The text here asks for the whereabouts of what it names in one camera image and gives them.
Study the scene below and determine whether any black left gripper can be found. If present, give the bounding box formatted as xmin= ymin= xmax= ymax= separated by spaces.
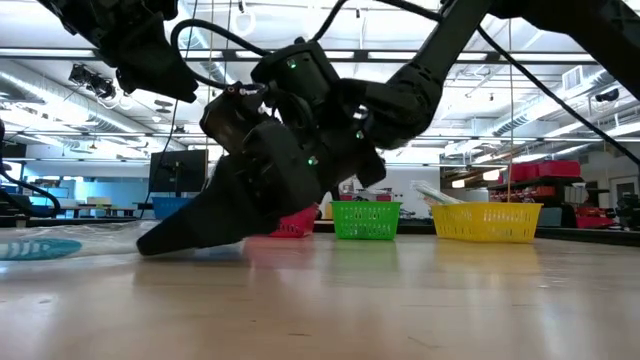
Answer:
xmin=88 ymin=13 xmax=200 ymax=105

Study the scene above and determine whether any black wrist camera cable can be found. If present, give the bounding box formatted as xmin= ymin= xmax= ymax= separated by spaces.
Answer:
xmin=169 ymin=18 xmax=271 ymax=91

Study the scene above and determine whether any green plastic basket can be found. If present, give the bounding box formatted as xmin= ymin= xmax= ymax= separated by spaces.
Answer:
xmin=330 ymin=200 xmax=403 ymax=241

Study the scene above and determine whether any overhead light bar beam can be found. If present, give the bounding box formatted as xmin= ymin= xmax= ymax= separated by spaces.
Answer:
xmin=0 ymin=47 xmax=640 ymax=65

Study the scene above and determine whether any black thick arm cable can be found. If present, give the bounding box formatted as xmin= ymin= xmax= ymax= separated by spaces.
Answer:
xmin=469 ymin=22 xmax=640 ymax=169

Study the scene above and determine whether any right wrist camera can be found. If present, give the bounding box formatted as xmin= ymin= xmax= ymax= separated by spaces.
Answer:
xmin=199 ymin=82 xmax=269 ymax=156

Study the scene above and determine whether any blue plastic basket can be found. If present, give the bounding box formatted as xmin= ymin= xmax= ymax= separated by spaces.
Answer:
xmin=151 ymin=196 xmax=194 ymax=221

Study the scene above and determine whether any black rig-mounted device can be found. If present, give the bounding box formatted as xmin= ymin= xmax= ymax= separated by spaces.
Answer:
xmin=67 ymin=63 xmax=118 ymax=101

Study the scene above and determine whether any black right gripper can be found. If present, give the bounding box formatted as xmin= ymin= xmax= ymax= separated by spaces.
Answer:
xmin=135 ymin=98 xmax=389 ymax=257

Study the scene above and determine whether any yellow plastic basket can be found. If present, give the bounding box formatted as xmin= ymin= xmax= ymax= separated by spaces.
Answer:
xmin=430 ymin=201 xmax=544 ymax=245

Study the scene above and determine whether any black curved tube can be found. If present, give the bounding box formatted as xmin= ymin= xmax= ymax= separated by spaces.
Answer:
xmin=0 ymin=167 xmax=61 ymax=219

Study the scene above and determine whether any blue white bagged toothbrush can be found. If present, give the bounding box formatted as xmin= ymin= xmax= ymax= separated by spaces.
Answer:
xmin=0 ymin=221 xmax=151 ymax=262

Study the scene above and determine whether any red plastic basket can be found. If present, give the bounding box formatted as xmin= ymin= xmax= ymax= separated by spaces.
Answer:
xmin=267 ymin=203 xmax=320 ymax=239

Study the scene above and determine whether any black monitor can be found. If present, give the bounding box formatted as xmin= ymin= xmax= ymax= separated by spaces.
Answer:
xmin=148 ymin=148 xmax=210 ymax=195

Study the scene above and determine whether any red storage bin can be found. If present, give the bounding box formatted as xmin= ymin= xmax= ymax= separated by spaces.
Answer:
xmin=508 ymin=159 xmax=583 ymax=183

